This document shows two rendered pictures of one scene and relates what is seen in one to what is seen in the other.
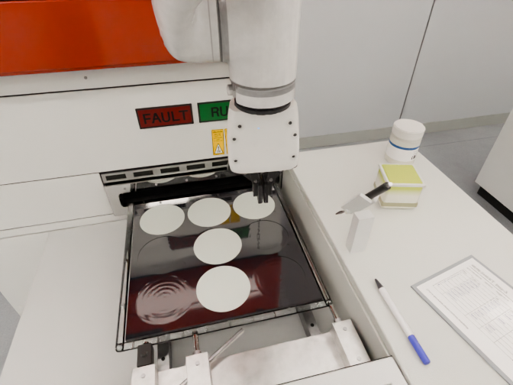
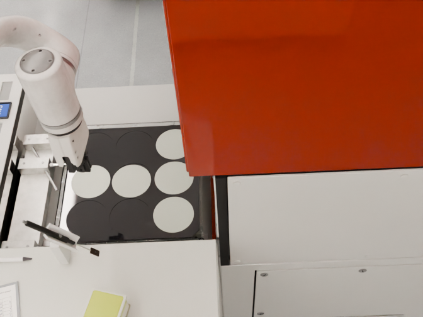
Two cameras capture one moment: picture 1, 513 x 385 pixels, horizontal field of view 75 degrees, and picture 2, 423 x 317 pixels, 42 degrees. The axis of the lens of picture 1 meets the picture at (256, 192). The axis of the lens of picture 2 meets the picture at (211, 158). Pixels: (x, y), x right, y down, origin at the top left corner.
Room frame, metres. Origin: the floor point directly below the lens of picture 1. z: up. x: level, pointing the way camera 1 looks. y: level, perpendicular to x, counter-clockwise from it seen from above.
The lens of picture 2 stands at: (0.88, -0.61, 2.09)
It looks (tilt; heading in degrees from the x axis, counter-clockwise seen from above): 55 degrees down; 105
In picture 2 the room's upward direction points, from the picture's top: 4 degrees counter-clockwise
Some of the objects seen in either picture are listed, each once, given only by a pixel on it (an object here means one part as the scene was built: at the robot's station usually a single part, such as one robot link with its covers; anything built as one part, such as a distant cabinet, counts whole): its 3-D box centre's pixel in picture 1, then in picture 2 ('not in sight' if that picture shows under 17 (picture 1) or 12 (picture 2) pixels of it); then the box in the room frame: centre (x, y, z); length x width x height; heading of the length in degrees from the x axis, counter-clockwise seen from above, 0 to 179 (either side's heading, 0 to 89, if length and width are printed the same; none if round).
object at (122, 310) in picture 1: (126, 262); (135, 125); (0.44, 0.26, 0.90); 0.37 x 0.01 x 0.01; 13
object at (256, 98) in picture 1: (260, 87); (60, 114); (0.42, -0.01, 1.26); 0.09 x 0.08 x 0.03; 97
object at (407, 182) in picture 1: (397, 186); (106, 314); (0.55, -0.30, 1.00); 0.07 x 0.07 x 0.07; 88
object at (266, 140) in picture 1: (262, 130); (69, 134); (0.42, -0.01, 1.20); 0.10 x 0.07 x 0.11; 97
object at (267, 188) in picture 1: (272, 181); (78, 166); (0.43, -0.03, 1.11); 0.03 x 0.03 x 0.07; 7
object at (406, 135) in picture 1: (404, 143); not in sight; (0.71, -0.36, 1.01); 0.07 x 0.07 x 0.10
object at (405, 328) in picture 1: (398, 316); (0, 260); (0.27, -0.21, 0.97); 0.14 x 0.01 x 0.01; 13
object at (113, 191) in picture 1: (198, 188); (213, 172); (0.68, 0.15, 0.89); 0.44 x 0.02 x 0.10; 103
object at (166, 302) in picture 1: (215, 245); (132, 180); (0.48, 0.09, 0.90); 0.34 x 0.34 x 0.01; 13
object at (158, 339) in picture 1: (230, 324); (63, 183); (0.30, 0.05, 0.90); 0.38 x 0.01 x 0.01; 103
